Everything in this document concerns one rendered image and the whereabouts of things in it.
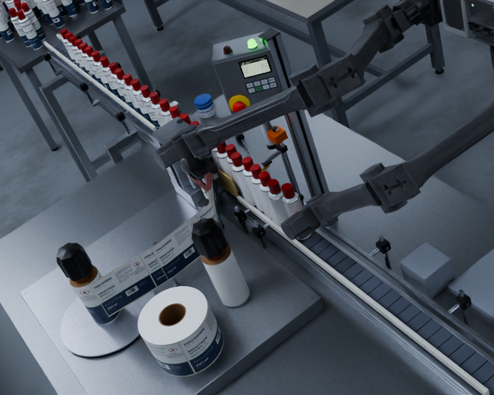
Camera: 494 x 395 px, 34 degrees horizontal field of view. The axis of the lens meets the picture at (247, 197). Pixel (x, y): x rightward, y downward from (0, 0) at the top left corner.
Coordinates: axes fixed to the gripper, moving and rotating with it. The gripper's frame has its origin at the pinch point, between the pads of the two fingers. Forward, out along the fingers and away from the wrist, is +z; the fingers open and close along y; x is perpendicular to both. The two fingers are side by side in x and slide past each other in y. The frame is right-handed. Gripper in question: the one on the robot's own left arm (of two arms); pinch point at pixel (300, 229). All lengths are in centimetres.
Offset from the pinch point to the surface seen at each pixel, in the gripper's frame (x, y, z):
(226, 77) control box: -44, -2, -26
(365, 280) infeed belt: 23.4, -1.3, -11.0
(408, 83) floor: -40, -156, 152
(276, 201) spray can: -10.7, 1.3, -2.6
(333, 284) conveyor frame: 18.9, 5.1, -6.1
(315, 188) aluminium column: -7.5, -13.9, 4.5
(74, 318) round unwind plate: -23, 66, 27
